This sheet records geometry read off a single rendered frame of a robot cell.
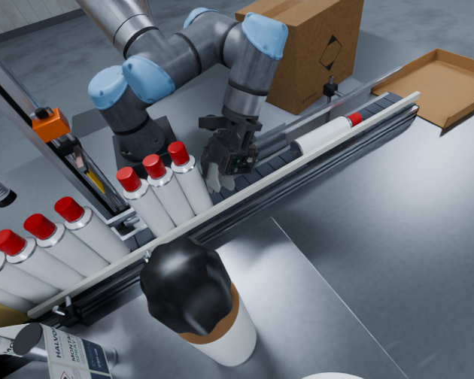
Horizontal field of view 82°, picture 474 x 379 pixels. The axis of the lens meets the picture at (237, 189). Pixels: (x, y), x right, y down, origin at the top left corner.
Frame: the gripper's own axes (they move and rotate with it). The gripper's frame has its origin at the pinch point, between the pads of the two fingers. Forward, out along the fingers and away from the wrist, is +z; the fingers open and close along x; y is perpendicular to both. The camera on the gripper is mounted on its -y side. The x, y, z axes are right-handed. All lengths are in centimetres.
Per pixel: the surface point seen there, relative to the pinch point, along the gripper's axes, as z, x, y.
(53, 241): 5.7, -31.6, 3.0
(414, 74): -33, 76, -10
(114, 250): 12.0, -21.4, 2.6
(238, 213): 3.8, 5.1, 6.1
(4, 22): 118, -66, -650
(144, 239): 14.4, -14.2, -0.7
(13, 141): 141, -56, -266
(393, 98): -26, 55, -1
